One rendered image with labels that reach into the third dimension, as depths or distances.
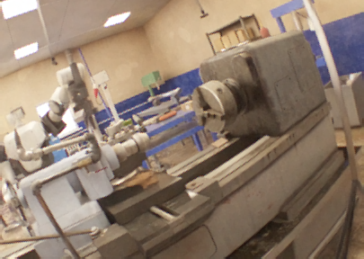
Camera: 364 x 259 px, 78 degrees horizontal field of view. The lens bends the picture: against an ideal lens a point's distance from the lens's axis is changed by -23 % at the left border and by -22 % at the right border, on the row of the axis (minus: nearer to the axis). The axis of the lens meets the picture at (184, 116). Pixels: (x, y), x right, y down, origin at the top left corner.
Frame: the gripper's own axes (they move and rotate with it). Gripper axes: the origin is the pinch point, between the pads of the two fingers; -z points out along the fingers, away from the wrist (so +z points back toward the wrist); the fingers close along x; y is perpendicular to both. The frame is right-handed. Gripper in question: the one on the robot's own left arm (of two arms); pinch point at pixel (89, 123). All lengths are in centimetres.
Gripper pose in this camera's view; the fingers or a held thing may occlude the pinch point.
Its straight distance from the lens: 119.6
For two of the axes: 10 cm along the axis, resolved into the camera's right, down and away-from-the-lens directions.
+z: -3.6, -9.2, -1.3
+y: 0.1, 1.4, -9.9
